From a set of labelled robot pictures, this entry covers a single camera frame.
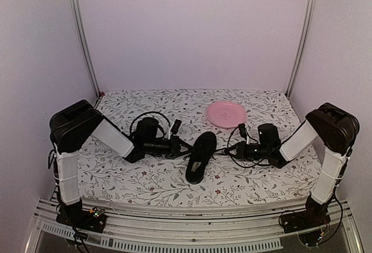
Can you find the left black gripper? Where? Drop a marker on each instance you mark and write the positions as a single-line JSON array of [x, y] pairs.
[[175, 146]]

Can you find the left aluminium frame post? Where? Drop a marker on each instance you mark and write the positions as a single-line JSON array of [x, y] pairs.
[[78, 19]]

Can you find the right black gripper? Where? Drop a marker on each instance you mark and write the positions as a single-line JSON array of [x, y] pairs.
[[242, 151]]

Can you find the black shoelace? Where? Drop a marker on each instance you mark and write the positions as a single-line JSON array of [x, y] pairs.
[[209, 150]]

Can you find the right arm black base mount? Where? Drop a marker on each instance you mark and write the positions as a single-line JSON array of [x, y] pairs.
[[292, 221]]

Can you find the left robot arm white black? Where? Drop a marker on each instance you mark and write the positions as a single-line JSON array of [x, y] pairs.
[[73, 126]]

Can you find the aluminium frame post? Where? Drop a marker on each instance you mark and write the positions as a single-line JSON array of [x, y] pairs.
[[307, 21], [78, 19]]

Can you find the floral patterned table mat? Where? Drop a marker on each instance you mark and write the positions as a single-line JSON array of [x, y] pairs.
[[156, 181]]

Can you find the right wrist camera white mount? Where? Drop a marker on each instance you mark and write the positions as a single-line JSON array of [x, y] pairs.
[[244, 133]]

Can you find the right aluminium frame post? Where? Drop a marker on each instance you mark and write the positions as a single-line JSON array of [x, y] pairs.
[[307, 21]]

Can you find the pink plate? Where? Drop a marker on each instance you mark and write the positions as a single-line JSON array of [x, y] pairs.
[[226, 114]]

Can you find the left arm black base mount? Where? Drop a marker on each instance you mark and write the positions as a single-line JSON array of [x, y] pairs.
[[81, 219]]

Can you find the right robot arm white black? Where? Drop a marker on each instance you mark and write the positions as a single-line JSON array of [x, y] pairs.
[[336, 128]]

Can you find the black shoe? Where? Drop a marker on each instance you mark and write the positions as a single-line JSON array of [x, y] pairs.
[[198, 162]]

